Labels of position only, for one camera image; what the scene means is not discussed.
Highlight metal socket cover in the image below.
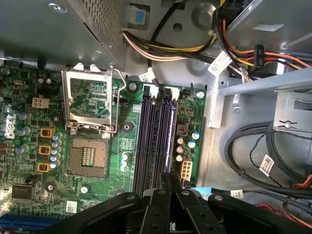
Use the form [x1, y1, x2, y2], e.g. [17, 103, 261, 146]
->
[60, 62, 115, 129]

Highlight coloured power wire bundle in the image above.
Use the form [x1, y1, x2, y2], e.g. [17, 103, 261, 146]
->
[212, 4, 312, 74]

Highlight metal locking lever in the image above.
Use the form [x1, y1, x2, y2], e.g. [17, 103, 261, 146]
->
[99, 65, 127, 136]

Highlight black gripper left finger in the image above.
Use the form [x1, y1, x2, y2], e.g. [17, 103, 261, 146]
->
[36, 172, 172, 234]

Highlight thick black cable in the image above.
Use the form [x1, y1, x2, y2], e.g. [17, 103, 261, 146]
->
[223, 121, 312, 195]

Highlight white yellow wire bundle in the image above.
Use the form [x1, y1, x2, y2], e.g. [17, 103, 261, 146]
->
[121, 30, 217, 61]

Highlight pale blue cable plug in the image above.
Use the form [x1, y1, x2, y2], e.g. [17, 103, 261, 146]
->
[182, 186, 244, 198]

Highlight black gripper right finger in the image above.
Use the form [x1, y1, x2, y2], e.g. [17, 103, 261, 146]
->
[171, 172, 312, 234]

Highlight black cable with white label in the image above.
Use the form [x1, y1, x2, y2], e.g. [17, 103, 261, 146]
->
[138, 0, 182, 95]

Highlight black PC case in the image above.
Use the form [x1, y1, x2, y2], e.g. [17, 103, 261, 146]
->
[0, 0, 312, 234]

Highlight blue expansion slot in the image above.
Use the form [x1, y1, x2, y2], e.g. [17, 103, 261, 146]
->
[0, 211, 65, 231]

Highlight grey metal drive cage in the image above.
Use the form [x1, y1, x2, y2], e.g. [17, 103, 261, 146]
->
[218, 0, 312, 137]

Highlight black RAM slot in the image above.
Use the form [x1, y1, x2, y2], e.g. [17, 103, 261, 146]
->
[141, 85, 160, 193]
[167, 87, 181, 174]
[152, 86, 173, 191]
[133, 84, 152, 195]

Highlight CPU socket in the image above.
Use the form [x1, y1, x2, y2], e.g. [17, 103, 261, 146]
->
[67, 136, 109, 180]

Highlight grey power supply unit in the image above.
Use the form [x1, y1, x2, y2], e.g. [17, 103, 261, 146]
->
[0, 0, 125, 71]

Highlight green motherboard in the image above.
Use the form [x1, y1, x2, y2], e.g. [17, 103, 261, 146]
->
[0, 58, 208, 231]

